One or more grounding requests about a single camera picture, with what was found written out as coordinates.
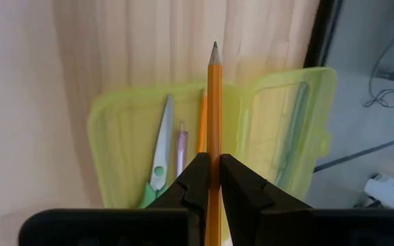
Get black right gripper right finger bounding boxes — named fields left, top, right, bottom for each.
left=220, top=153, right=394, bottom=246

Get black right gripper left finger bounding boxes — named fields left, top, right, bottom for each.
left=18, top=152, right=212, bottom=246

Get purple pen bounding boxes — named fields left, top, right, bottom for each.
left=176, top=120, right=189, bottom=178

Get green handled scissors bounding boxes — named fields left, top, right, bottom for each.
left=136, top=93, right=175, bottom=210

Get orange pencil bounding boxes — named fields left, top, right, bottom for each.
left=196, top=89, right=209, bottom=154
left=204, top=40, right=224, bottom=246

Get yellow translucent plastic pencil case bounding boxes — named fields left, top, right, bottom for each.
left=86, top=66, right=339, bottom=210

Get black coiled cable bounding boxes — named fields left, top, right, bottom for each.
left=364, top=0, right=394, bottom=109

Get black metal table frame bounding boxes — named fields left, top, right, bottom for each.
left=302, top=0, right=337, bottom=70

